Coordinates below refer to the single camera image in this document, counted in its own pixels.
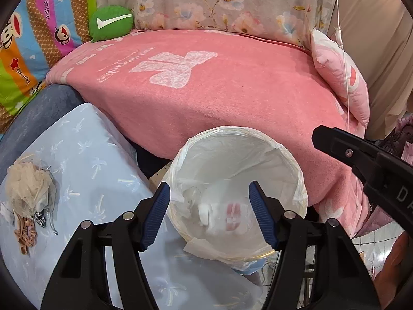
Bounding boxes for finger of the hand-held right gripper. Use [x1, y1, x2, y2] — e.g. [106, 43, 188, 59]
[312, 125, 401, 177]

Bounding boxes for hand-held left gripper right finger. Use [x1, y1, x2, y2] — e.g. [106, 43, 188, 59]
[248, 181, 381, 310]

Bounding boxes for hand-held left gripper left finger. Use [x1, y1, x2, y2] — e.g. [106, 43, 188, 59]
[40, 182, 171, 310]

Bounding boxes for clear wrapper with red print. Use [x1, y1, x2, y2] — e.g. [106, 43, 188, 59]
[223, 200, 255, 235]

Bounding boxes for bin with white plastic bag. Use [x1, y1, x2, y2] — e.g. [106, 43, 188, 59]
[160, 125, 308, 267]

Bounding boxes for person's right forearm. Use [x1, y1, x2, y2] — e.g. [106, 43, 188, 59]
[374, 232, 413, 285]

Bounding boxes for light blue table cover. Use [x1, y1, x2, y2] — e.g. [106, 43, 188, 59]
[0, 103, 262, 310]

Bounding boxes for pink and white pillow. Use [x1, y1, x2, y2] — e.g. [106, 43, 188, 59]
[310, 29, 370, 130]

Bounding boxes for beige curtain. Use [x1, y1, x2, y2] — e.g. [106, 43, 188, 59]
[326, 0, 413, 139]

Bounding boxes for pink blanket with white print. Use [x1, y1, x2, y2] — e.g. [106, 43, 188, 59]
[45, 29, 371, 236]

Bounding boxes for beige mesh puff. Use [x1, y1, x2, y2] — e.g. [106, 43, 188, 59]
[6, 161, 57, 217]

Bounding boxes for brown lace scrunchie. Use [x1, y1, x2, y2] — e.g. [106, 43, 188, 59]
[13, 216, 37, 255]

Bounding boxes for grey-blue sofa cushion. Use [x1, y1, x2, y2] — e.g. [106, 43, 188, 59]
[0, 84, 84, 175]

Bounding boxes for green cushion with white tick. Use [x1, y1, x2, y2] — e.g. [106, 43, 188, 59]
[89, 6, 134, 42]

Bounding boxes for grey floral cloth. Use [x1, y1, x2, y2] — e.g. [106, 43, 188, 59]
[97, 0, 333, 49]

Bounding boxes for striped monkey print blanket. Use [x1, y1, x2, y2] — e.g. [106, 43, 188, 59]
[0, 0, 97, 133]

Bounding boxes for white hanging cord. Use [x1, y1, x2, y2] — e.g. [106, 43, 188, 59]
[334, 0, 365, 207]

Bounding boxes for metal chain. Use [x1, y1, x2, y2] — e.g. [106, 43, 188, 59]
[32, 211, 49, 230]

